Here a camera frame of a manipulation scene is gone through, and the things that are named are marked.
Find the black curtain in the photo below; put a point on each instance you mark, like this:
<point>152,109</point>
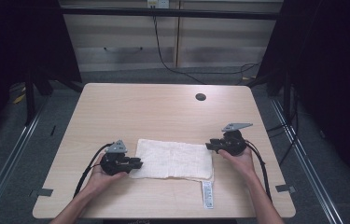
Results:
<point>14,46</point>
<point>334,77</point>

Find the white wall socket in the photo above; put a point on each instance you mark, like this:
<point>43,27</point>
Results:
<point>158,3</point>

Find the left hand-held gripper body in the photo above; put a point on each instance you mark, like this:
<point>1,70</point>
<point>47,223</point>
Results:
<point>113,163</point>

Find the person's right hand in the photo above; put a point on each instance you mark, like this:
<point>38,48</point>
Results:
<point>241,163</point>

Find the grey tape strip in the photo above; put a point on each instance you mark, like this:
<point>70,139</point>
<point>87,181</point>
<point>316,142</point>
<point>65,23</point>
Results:
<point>44,192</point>
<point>285,188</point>

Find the small black floor object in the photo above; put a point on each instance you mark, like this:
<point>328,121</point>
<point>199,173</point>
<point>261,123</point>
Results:
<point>53,130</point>

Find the metal floor rail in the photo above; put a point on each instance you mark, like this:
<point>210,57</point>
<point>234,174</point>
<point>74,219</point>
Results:
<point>306,161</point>
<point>6,161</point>

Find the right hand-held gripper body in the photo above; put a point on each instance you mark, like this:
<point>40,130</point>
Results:
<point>233,143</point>

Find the white towel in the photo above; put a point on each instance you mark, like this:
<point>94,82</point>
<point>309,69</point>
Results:
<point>174,160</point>

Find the yellow floor tape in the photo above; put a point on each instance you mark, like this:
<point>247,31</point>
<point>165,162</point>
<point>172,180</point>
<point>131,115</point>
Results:
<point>19,98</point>

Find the black metal stand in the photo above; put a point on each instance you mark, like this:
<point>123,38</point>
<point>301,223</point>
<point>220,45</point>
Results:
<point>30,96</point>

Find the black horizontal metal bar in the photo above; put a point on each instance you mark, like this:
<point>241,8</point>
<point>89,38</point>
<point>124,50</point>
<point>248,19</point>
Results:
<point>169,13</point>

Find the person's left hand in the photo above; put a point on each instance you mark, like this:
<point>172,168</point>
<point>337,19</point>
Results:
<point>102,182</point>

